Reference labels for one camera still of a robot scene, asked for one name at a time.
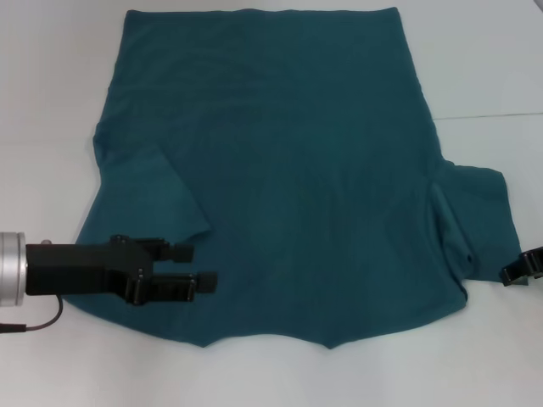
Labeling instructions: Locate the left arm dark cable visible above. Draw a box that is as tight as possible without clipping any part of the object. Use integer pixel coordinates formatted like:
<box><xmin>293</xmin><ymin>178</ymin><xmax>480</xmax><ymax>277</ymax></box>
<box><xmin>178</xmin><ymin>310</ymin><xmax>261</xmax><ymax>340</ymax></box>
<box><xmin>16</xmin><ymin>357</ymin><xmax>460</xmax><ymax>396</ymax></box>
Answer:
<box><xmin>0</xmin><ymin>293</ymin><xmax>65</xmax><ymax>334</ymax></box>

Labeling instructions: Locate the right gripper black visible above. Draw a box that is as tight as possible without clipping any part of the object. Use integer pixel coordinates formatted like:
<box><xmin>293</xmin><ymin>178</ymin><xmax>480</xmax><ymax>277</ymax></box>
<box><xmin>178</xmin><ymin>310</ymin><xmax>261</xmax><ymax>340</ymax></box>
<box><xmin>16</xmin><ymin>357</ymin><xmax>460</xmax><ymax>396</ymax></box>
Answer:
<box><xmin>501</xmin><ymin>245</ymin><xmax>543</xmax><ymax>287</ymax></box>

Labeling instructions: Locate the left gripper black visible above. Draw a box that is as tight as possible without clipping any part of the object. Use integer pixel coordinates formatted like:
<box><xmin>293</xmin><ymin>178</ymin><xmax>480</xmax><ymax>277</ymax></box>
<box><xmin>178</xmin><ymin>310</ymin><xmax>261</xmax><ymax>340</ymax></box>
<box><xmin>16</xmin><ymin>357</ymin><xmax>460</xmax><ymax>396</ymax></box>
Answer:
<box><xmin>25</xmin><ymin>234</ymin><xmax>196</xmax><ymax>304</ymax></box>

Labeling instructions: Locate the teal blue t-shirt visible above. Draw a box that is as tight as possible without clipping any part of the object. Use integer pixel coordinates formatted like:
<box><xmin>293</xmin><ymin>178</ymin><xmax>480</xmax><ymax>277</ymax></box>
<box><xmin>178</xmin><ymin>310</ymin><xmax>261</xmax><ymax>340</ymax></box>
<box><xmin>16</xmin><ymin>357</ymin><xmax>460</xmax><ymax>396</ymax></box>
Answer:
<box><xmin>67</xmin><ymin>6</ymin><xmax>523</xmax><ymax>351</ymax></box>

